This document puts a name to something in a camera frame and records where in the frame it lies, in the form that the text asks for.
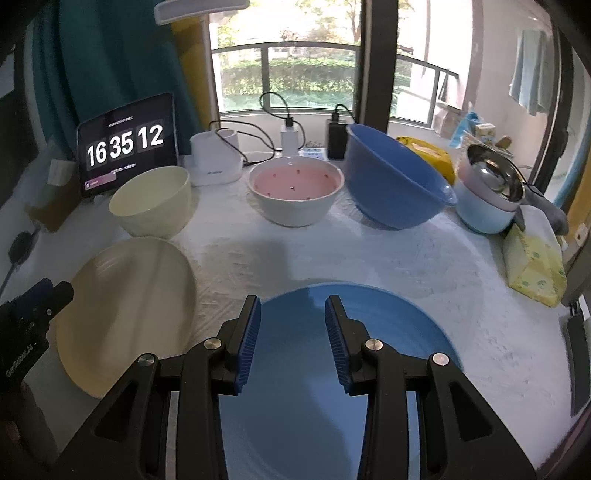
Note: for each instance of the white charger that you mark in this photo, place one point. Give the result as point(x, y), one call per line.
point(289, 138)

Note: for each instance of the tablet showing clock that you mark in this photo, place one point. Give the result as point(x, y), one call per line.
point(124, 143)

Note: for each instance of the black charger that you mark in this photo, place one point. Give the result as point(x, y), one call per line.
point(336, 141)

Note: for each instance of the white round-cornered container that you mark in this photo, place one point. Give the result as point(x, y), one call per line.
point(217, 161)

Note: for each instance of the teal curtain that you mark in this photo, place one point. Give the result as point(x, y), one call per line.
point(115, 55)

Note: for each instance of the cream plate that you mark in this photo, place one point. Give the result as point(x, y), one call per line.
point(129, 300)

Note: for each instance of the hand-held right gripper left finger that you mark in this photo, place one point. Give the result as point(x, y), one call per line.
point(247, 344)

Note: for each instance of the yellow wipes pack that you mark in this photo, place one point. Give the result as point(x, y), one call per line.
point(431, 154)

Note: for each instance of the cream bowl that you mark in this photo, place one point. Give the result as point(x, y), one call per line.
point(152, 203)

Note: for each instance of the white desk lamp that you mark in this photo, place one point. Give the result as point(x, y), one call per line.
point(198, 11)

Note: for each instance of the grey cloth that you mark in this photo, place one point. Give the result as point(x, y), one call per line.
point(551, 214)

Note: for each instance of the steel bowl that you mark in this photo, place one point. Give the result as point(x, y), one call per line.
point(496, 173)

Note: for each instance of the cardboard box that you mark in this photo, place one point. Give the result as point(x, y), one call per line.
point(51, 203)

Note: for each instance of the blue plastic bag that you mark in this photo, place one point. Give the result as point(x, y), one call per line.
point(464, 127)

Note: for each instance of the blue plate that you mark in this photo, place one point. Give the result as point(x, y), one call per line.
point(295, 415)

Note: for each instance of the pink and white bowl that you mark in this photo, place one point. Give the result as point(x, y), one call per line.
point(295, 184)

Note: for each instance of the balcony railing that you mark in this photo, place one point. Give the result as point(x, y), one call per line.
point(323, 46)

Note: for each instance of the yellow-green tissue pack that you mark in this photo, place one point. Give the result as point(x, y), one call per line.
point(535, 267)

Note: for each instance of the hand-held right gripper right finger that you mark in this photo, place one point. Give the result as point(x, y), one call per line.
point(334, 344)

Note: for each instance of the light blue bowl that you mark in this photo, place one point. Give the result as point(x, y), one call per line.
point(480, 210)

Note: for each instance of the black round plug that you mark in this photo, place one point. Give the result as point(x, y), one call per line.
point(21, 247)

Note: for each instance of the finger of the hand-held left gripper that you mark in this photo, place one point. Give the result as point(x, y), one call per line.
point(41, 287)
point(60, 297)

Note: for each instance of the large blue bowl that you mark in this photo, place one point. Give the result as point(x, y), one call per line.
point(392, 175)

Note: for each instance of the black flat device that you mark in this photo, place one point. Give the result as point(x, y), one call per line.
point(577, 360)

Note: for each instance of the hanging light blue towel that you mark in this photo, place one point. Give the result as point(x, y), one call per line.
point(531, 69)

